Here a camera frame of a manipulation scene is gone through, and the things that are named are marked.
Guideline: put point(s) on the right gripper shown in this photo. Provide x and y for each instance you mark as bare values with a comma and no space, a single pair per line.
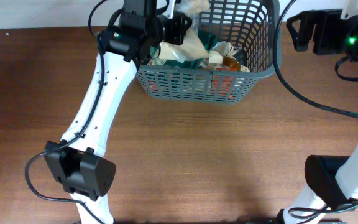
326,22

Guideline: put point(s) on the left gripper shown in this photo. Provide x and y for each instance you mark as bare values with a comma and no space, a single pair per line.
181,26

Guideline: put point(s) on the beige paper pouch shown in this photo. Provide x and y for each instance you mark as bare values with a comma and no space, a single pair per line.
192,47

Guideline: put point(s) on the green Nescafe coffee bag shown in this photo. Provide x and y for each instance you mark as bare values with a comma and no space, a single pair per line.
209,41

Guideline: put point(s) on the beige brown bag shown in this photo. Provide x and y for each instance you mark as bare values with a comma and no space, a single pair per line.
225,56

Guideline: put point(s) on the orange biscuit package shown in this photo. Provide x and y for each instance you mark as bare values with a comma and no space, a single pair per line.
226,88

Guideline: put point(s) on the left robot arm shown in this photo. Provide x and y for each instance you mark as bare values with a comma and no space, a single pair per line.
77,162

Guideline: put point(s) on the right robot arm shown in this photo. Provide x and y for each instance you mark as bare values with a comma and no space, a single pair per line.
331,181

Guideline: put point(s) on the grey plastic basket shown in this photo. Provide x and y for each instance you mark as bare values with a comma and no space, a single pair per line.
248,24

